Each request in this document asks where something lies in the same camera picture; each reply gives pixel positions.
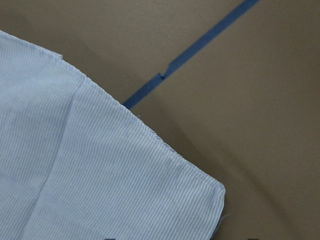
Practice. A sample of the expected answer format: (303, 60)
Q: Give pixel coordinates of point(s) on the blue striped button shirt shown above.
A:
(75, 164)

